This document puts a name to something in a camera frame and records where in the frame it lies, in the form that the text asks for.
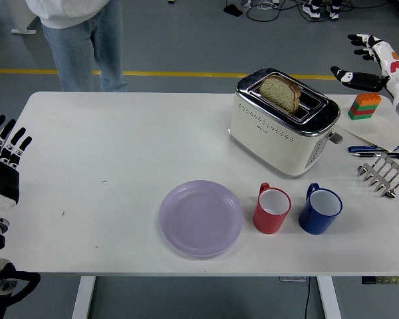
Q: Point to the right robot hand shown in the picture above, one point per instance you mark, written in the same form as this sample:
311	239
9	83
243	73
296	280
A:
395	76

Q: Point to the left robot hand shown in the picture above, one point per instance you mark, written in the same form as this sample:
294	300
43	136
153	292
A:
5	179

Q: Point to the brown bread slice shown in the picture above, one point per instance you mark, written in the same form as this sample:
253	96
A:
279	91

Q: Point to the purple plastic plate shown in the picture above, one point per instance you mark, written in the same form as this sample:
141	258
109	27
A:
201	219

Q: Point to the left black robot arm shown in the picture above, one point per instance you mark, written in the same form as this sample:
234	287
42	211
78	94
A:
0	276

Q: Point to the orange green red brick stack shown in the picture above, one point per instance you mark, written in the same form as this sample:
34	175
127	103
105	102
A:
364	106

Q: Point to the white paper sheets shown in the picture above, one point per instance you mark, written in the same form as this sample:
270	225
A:
382	129

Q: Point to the blue pen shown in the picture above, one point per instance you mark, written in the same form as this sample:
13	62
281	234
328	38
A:
360	148

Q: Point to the black pen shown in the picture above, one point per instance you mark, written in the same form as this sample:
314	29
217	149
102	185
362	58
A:
369	155

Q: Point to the white black sneaker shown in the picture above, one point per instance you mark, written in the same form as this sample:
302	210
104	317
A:
311	10
333	10

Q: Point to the metal toast rack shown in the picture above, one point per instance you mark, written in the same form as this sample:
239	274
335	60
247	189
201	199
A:
382	176

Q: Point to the cream chrome toaster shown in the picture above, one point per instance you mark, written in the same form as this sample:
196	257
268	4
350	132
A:
269	139

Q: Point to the white table leg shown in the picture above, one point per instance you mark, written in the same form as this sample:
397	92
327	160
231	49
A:
83	299
329	299

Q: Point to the person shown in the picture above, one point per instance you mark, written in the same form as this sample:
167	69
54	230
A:
73	43

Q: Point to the white furniture base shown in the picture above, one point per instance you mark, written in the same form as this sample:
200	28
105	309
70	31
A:
20	20

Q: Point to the blue enamel mug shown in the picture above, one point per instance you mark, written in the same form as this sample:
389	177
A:
316	222

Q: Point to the black foot pedal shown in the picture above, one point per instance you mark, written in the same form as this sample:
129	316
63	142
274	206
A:
232	10

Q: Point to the red enamel mug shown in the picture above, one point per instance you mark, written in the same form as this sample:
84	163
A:
269	222

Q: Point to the black table control panel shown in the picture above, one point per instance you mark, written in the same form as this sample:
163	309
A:
369	280

